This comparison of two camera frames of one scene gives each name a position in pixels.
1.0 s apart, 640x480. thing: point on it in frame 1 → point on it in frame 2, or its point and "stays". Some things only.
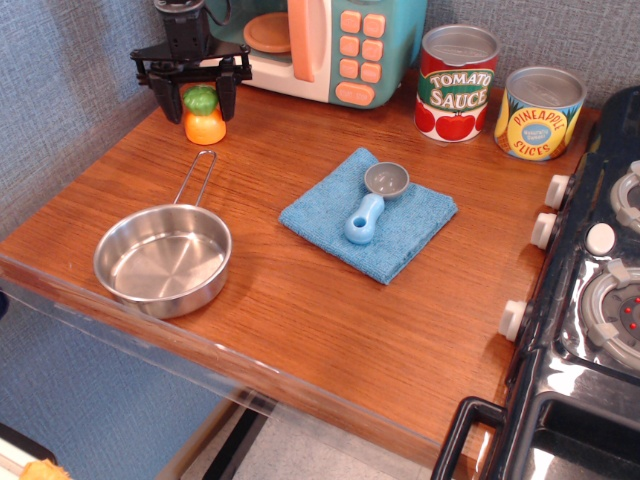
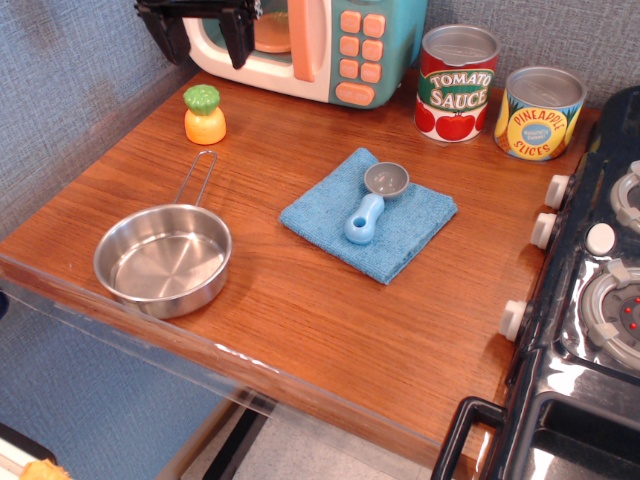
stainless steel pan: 169,261 stays
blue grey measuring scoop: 384,180 stays
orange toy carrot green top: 203,122 stays
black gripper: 189,56 → 166,19
